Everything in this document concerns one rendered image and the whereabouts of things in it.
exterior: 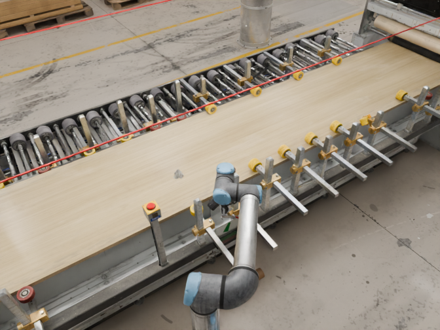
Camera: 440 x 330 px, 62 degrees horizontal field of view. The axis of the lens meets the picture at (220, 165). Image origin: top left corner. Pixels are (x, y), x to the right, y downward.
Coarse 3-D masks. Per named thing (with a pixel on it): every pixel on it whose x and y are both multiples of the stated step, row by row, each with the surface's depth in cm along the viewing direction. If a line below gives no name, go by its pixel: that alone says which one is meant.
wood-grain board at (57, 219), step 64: (384, 64) 346; (192, 128) 279; (256, 128) 278; (320, 128) 277; (0, 192) 234; (64, 192) 233; (128, 192) 232; (192, 192) 231; (0, 256) 200; (64, 256) 199
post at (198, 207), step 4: (196, 200) 199; (200, 200) 200; (196, 204) 199; (200, 204) 201; (196, 208) 201; (200, 208) 203; (196, 212) 204; (200, 212) 205; (196, 216) 207; (200, 216) 208; (196, 220) 210; (200, 220) 210; (196, 224) 214; (200, 224) 212; (200, 228) 215; (200, 236) 220; (200, 240) 223; (204, 240) 225
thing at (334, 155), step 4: (312, 140) 259; (316, 140) 257; (316, 144) 256; (320, 144) 254; (320, 148) 255; (332, 156) 248; (336, 156) 245; (340, 156) 245; (336, 160) 246; (340, 160) 242; (344, 160) 242; (344, 164) 240; (348, 164) 239; (348, 168) 238; (352, 168) 236; (356, 168) 236; (352, 172) 237; (356, 172) 234; (360, 172) 234; (356, 176) 235; (360, 176) 232; (364, 176) 231; (364, 180) 232
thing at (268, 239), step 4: (260, 228) 216; (260, 232) 213; (264, 232) 213; (264, 236) 211; (268, 236) 211; (268, 240) 209; (272, 240) 209; (268, 244) 209; (272, 244) 207; (276, 244) 207; (272, 248) 207; (276, 248) 208
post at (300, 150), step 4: (300, 148) 226; (304, 148) 227; (300, 152) 227; (296, 156) 233; (300, 156) 229; (296, 160) 234; (300, 160) 232; (296, 164) 236; (300, 164) 235; (292, 176) 245; (296, 176) 241; (292, 180) 247; (296, 180) 245; (292, 184) 249; (296, 184) 248; (292, 188) 251; (296, 188) 251; (292, 192) 254
